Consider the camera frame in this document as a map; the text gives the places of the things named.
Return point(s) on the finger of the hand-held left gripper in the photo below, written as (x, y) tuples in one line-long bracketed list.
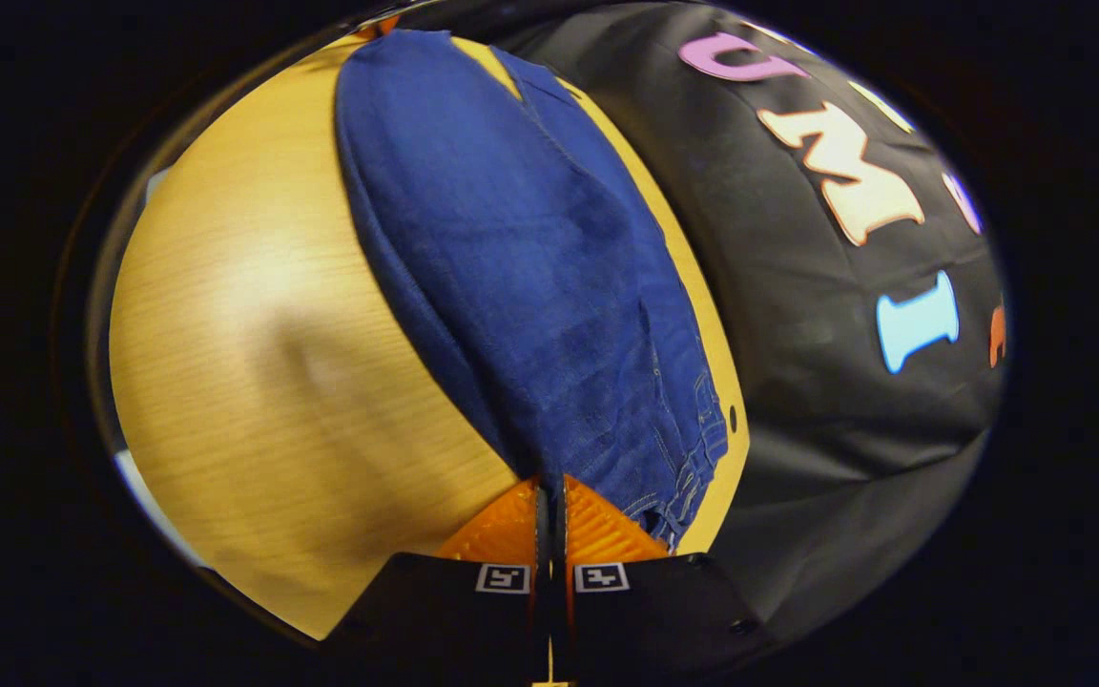
[(380, 26)]

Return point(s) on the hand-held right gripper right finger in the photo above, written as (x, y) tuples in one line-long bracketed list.
[(664, 611)]

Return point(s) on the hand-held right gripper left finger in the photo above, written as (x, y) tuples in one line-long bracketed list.
[(435, 611)]

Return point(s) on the blue denim jeans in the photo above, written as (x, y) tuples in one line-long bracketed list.
[(511, 258)]

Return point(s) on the black backdrop cloth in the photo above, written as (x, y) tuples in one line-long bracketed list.
[(798, 382)]

